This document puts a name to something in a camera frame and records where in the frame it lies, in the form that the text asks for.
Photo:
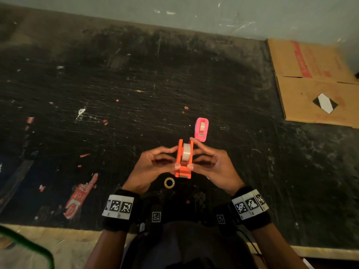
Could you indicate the person's left hand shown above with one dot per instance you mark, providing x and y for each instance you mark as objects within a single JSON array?
[{"x": 140, "y": 173}]

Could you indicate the person's right hand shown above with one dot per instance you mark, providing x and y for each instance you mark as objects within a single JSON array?
[{"x": 221, "y": 172}]

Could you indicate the person's right thumb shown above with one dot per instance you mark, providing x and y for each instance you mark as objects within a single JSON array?
[{"x": 196, "y": 169}]

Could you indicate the person's right middle finger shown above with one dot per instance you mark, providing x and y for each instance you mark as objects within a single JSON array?
[{"x": 202, "y": 152}]

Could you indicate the person's left thumb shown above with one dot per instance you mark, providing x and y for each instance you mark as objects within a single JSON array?
[{"x": 169, "y": 166}]

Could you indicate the person's left middle finger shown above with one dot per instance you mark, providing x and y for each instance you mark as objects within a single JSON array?
[{"x": 168, "y": 157}]

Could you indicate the orange tape dispenser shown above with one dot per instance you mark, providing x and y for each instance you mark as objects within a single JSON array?
[{"x": 183, "y": 169}]

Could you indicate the person's right forearm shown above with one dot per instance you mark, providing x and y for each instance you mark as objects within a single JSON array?
[{"x": 277, "y": 246}]

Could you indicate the person's left forearm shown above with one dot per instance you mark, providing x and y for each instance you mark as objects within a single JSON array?
[{"x": 106, "y": 249}]

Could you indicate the pink tape dispenser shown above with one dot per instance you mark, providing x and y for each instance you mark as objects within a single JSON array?
[{"x": 205, "y": 128}]

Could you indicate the small clear tape roll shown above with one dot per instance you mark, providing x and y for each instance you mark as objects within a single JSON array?
[{"x": 202, "y": 127}]

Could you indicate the black wristband with marker tags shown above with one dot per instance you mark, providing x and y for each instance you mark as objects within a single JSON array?
[
  {"x": 251, "y": 207},
  {"x": 119, "y": 205}
]

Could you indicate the person's dark shirt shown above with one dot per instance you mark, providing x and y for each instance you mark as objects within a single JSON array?
[{"x": 188, "y": 246}]

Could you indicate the red torn sticker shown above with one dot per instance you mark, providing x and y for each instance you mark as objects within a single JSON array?
[{"x": 77, "y": 197}]

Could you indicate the flattened cardboard box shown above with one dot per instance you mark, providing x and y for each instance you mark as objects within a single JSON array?
[{"x": 308, "y": 92}]

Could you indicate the green metal bar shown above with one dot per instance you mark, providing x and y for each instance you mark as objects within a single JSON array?
[{"x": 30, "y": 243}]

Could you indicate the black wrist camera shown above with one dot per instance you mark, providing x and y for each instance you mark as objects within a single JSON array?
[
  {"x": 223, "y": 219},
  {"x": 155, "y": 217}
]

